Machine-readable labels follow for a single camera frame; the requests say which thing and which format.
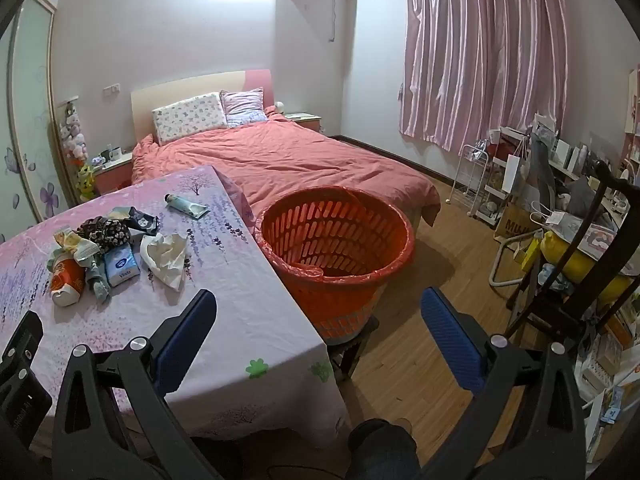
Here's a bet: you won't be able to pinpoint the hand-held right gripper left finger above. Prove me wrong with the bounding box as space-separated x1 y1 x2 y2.
51 288 226 480

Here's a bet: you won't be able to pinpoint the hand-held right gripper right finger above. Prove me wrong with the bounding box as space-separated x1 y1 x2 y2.
420 286 587 480

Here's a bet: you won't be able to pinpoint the white tissue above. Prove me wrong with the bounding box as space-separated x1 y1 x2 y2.
140 232 190 291

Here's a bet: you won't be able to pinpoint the blue tissue packet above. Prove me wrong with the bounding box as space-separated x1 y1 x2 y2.
103 246 141 288

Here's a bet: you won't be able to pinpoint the light green sock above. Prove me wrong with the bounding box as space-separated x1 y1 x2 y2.
85 252 112 305

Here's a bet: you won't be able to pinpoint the orange plastic laundry basket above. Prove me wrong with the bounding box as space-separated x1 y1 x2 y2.
254 186 417 343

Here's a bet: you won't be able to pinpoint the black floral cloth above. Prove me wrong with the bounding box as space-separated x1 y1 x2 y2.
99 219 132 256

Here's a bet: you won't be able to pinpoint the dark blue packet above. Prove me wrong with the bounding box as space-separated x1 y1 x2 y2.
122 207 160 236

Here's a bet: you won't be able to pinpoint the teal cream tube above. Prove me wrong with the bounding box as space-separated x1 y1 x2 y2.
165 193 212 220

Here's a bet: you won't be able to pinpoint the cream yellow wrapper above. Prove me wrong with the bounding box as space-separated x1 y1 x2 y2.
54 229 101 263

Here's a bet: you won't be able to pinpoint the brown patterned cloth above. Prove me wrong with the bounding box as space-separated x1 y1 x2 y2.
77 216 107 243

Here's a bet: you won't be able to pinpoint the pink floral tablecloth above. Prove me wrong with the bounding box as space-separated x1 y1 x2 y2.
0 164 351 448

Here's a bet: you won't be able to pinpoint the dark wooden stool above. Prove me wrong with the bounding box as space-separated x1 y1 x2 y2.
325 316 381 386

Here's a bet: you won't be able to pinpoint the person's leg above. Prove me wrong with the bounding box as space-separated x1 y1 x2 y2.
346 419 423 480

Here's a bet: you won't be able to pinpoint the brown paper bag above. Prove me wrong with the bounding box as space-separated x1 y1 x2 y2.
494 202 543 243

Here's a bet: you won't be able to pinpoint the white shelf cart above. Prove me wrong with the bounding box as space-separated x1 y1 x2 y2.
475 127 531 226

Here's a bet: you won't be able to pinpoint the yellow cushion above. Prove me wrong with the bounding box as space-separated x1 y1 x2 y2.
540 232 633 296

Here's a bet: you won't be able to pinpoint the dark wooden chair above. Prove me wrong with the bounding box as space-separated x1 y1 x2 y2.
505 160 640 356

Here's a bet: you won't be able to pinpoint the white paper bag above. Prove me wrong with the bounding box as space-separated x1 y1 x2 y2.
501 154 526 195

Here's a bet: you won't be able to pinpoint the pink nightstand with mug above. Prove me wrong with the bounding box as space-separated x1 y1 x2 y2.
92 152 133 196

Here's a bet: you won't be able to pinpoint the yellow green plush toy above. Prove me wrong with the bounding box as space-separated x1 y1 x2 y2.
76 162 97 200

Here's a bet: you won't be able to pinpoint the grey hanging cloth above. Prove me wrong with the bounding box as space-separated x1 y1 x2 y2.
530 135 557 211

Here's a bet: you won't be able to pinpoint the bed with pink duvet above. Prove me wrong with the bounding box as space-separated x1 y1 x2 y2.
131 106 442 228

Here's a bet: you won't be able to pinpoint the white floral pillow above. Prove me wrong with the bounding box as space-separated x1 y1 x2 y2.
151 91 228 145

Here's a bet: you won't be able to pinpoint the hanging plush toys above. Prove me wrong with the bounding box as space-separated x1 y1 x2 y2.
59 101 90 166

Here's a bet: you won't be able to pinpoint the pink striped pillow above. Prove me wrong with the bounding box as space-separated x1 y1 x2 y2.
220 87 269 127

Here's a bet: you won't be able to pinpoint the beige pink bed headboard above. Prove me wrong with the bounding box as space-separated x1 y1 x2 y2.
130 70 275 141

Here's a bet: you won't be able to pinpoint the wardrobe with flower doors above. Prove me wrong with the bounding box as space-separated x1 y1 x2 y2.
0 0 76 246

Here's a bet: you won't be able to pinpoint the pink striped curtain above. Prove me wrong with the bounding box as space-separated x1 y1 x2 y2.
397 0 573 156

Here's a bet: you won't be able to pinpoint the white tube frame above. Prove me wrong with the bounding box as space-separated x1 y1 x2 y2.
492 237 531 291

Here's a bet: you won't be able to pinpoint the white wire rack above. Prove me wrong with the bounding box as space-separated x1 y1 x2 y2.
450 144 490 216

